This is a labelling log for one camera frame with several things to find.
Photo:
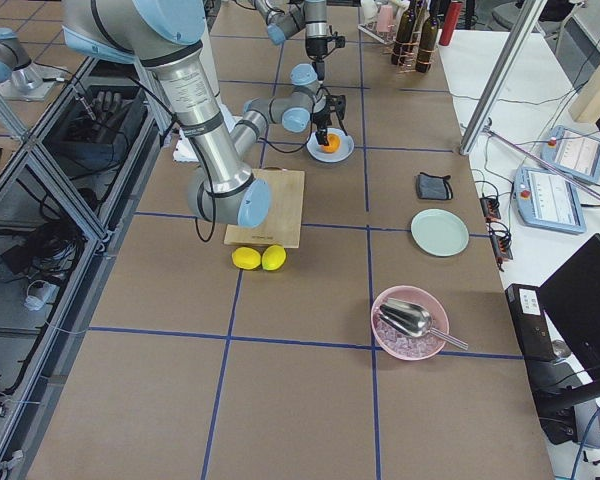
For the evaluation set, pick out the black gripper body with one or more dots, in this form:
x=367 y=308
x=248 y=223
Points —
x=323 y=120
x=315 y=48

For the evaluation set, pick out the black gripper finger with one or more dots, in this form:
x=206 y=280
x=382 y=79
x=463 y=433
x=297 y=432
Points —
x=321 y=136
x=319 y=68

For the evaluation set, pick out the orange fruit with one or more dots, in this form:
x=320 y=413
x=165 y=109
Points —
x=334 y=144

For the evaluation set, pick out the light blue plate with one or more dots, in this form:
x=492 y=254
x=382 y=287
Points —
x=340 y=146

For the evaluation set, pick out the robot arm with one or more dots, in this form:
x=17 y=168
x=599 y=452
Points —
x=166 y=38
x=307 y=16

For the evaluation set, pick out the light green plate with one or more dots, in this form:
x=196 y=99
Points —
x=439 y=232

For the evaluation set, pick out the dark wine bottle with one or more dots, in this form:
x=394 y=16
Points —
x=428 y=37
x=404 y=32

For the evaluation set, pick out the wooden cutting board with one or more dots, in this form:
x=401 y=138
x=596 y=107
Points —
x=282 y=225

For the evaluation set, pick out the folded grey cloth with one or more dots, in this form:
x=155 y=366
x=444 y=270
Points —
x=431 y=187

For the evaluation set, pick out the lower yellow lemon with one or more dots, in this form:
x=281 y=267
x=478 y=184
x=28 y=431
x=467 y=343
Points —
x=273 y=258

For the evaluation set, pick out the yellow lemon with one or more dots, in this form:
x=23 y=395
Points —
x=246 y=258
x=273 y=258

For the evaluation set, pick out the red thermos bottle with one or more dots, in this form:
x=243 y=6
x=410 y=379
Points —
x=450 y=22

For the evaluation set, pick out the upper yellow lemon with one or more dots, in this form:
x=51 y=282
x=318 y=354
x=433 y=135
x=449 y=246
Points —
x=246 y=258

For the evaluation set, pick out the metal scoop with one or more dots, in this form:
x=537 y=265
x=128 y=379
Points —
x=412 y=317

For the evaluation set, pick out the pink bowl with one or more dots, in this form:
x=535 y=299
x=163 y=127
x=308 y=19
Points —
x=401 y=338

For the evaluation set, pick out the teach pendant tablet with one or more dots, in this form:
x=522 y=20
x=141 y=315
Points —
x=573 y=152
x=547 y=201

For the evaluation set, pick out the black monitor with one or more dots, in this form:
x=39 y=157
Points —
x=558 y=330

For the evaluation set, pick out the copper wire bottle rack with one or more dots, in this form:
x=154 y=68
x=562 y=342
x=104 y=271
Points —
x=415 y=55

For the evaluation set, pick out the aluminium frame post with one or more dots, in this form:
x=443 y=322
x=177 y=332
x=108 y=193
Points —
x=522 y=28

